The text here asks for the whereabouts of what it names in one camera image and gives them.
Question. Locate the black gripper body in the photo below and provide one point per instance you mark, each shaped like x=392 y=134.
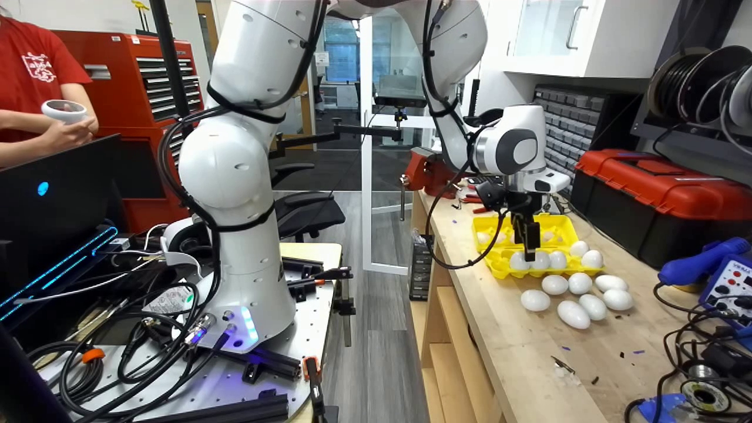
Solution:
x=509 y=199

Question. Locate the white handheld controller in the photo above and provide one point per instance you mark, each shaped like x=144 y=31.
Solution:
x=65 y=108

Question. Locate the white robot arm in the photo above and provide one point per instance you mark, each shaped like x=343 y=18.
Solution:
x=227 y=172

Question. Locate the person's bare forearm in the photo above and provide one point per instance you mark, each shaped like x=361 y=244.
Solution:
x=23 y=140

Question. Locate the metal robot base table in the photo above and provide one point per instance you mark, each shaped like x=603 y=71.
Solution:
x=314 y=314

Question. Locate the white egg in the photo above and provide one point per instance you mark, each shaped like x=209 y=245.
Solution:
x=579 y=248
x=618 y=299
x=610 y=283
x=557 y=259
x=539 y=261
x=575 y=315
x=555 y=286
x=536 y=299
x=517 y=261
x=593 y=259
x=580 y=283
x=593 y=307

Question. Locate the yellow plastic egg tray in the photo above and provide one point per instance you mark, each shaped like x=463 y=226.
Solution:
x=557 y=231

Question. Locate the person's hand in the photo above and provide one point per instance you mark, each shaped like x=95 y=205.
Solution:
x=68 y=132

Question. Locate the red bench vise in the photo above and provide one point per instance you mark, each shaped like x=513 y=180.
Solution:
x=426 y=170

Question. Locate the small parts drawer organizer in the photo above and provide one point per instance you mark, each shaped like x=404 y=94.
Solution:
x=572 y=130

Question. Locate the wooden workbench with shelves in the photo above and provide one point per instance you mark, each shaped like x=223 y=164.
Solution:
x=509 y=345

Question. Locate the red black toolbox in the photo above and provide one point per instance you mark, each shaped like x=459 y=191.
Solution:
x=666 y=197

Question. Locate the black office chair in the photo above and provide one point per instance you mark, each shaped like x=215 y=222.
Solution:
x=308 y=207

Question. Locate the blue white electronic meter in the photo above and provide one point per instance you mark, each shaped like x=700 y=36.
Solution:
x=728 y=286

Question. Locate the black clamp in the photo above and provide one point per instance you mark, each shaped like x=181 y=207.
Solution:
x=318 y=278

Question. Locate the blue plastic device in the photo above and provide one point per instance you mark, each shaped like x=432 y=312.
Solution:
x=658 y=410

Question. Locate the round metal spool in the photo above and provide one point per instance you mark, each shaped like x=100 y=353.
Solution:
x=705 y=393

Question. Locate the red tool chest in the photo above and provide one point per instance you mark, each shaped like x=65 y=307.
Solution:
x=132 y=85

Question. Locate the black monitor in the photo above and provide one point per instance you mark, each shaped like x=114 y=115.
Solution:
x=54 y=213

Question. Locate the person in red shirt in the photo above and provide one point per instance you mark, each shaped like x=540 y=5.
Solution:
x=36 y=61

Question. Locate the white wall cabinet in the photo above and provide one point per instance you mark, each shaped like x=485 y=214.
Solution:
x=587 y=36

